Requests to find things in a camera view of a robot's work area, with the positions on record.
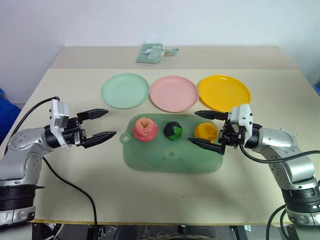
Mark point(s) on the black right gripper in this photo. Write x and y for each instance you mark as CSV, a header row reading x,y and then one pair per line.
x,y
231,136

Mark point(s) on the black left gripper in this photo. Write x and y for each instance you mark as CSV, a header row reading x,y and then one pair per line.
x,y
73,133

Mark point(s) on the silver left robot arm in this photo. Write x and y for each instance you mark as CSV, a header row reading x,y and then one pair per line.
x,y
23,150

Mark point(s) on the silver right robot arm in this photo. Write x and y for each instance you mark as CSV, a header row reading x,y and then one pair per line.
x,y
287,152

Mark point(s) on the orange toy fruit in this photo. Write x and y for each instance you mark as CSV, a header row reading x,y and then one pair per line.
x,y
205,132

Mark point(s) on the dark green toy fruit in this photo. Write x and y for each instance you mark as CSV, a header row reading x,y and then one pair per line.
x,y
173,131

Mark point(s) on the yellow plate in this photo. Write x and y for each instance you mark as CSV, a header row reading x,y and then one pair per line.
x,y
224,93

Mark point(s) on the light green plate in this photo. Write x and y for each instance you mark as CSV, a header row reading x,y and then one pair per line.
x,y
124,90

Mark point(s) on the pink plate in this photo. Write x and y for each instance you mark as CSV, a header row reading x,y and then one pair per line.
x,y
174,93

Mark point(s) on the translucent green cutting board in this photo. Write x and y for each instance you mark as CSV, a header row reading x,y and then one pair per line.
x,y
172,157

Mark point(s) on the pink toy apple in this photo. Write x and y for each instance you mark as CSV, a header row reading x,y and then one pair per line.
x,y
145,129

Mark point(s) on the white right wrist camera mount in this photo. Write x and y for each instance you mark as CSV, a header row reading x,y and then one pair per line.
x,y
242,115

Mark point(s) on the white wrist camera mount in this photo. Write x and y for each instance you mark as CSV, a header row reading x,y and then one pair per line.
x,y
58,115
242,115

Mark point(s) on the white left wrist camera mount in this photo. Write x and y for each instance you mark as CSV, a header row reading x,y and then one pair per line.
x,y
58,115

